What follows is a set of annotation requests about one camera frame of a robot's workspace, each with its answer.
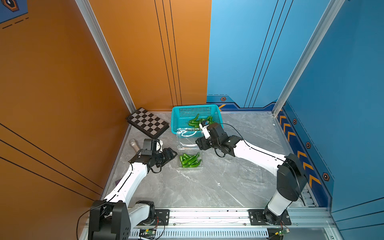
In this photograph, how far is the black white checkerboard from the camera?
3.51 feet

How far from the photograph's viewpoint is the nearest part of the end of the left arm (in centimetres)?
61

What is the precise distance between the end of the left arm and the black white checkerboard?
27 cm
